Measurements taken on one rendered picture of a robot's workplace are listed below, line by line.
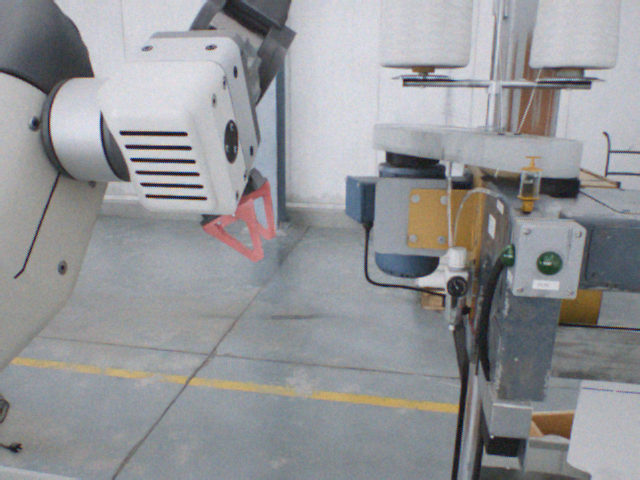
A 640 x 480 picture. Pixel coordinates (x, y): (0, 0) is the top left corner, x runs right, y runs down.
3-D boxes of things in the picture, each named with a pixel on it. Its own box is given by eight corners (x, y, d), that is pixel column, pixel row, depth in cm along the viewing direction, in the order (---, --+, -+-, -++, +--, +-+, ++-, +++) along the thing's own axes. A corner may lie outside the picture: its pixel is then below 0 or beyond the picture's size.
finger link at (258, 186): (294, 223, 75) (261, 167, 73) (287, 237, 68) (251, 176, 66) (255, 243, 76) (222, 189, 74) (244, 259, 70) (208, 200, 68)
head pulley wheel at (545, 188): (523, 196, 74) (525, 179, 74) (511, 186, 83) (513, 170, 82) (587, 198, 73) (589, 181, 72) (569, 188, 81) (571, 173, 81)
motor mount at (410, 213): (372, 254, 108) (375, 178, 104) (374, 246, 114) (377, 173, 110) (511, 263, 103) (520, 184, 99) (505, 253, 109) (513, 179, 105)
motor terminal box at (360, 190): (356, 235, 109) (358, 181, 105) (342, 224, 118) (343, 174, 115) (392, 233, 111) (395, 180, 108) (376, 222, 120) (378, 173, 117)
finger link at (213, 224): (287, 236, 68) (251, 175, 66) (279, 253, 61) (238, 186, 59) (245, 259, 70) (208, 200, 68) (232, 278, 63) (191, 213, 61)
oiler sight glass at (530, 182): (520, 197, 66) (523, 171, 65) (517, 194, 68) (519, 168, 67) (540, 198, 66) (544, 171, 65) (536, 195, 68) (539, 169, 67)
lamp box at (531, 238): (512, 295, 62) (520, 224, 60) (505, 283, 67) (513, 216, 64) (576, 300, 61) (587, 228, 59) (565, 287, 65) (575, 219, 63)
